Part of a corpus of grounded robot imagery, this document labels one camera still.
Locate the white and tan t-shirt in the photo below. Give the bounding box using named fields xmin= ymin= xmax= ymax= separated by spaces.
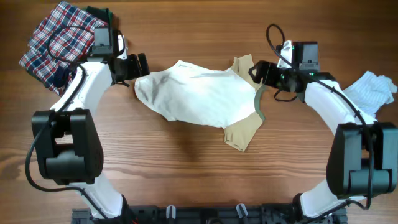
xmin=134 ymin=54 xmax=266 ymax=152

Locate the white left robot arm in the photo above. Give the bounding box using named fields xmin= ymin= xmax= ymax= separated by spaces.
xmin=25 ymin=53 xmax=150 ymax=223

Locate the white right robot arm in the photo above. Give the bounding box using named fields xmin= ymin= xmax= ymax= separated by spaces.
xmin=248 ymin=61 xmax=397 ymax=222

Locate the dark green folded garment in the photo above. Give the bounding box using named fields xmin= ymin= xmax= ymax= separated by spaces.
xmin=83 ymin=6 xmax=113 ymax=26

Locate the plaid folded shirt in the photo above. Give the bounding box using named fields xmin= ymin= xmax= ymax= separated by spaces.
xmin=19 ymin=1 xmax=108 ymax=96

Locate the light blue striped garment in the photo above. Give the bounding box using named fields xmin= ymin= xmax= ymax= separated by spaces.
xmin=343 ymin=71 xmax=397 ymax=118

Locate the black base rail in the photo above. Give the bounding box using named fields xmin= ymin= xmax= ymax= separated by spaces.
xmin=70 ymin=203 xmax=348 ymax=224

